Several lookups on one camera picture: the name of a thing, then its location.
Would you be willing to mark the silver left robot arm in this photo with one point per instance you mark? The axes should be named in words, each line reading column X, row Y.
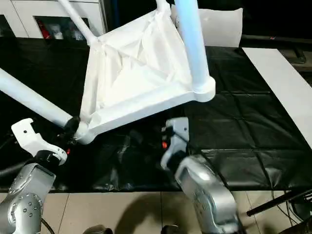
column 24, row 195

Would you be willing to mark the black rod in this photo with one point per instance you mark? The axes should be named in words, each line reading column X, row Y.
column 275, row 203

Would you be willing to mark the dark left robot foot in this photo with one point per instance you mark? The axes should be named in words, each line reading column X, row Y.
column 97, row 229

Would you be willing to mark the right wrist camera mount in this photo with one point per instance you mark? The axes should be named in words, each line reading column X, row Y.
column 178, row 136

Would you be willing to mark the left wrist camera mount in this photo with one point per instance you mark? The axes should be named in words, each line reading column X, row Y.
column 31, row 139

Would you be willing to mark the white glass-door cabinet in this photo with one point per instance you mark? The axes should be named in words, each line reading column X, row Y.
column 36, row 14

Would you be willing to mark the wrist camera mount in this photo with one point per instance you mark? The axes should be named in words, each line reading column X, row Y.
column 178, row 136
column 31, row 139

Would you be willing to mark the flat white board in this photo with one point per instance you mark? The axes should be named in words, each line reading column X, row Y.
column 285, row 80

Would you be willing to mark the black bar with red light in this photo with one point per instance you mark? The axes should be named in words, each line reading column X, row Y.
column 275, row 38

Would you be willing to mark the white panel with screw holes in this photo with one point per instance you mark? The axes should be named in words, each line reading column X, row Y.
column 224, row 26

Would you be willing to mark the white plastic table leg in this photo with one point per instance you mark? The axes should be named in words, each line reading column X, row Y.
column 195, row 44
column 163, row 5
column 78, row 22
column 29, row 97

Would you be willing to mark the white plastic table top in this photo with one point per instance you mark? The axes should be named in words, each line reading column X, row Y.
column 134, row 73

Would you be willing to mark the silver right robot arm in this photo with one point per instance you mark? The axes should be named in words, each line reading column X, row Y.
column 207, row 190

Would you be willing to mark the black box with gold label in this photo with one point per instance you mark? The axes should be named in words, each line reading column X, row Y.
column 136, row 9

